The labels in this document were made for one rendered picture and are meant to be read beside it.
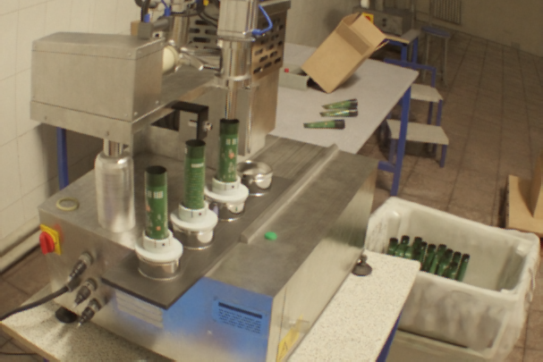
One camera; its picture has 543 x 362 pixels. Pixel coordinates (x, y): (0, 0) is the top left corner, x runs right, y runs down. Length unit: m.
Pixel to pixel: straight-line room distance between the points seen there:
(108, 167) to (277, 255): 0.30
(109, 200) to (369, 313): 0.63
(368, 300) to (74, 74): 0.81
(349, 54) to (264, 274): 1.84
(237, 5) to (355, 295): 0.73
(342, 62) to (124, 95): 1.86
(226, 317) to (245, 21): 0.45
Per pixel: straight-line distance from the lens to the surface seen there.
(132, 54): 0.92
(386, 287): 1.46
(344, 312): 1.36
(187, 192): 0.96
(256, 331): 0.96
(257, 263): 0.99
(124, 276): 0.91
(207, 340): 1.03
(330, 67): 2.74
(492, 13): 11.13
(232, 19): 0.97
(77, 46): 0.99
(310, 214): 1.14
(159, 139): 1.33
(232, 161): 1.04
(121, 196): 1.02
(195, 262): 0.96
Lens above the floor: 1.54
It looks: 23 degrees down
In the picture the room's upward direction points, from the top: 5 degrees clockwise
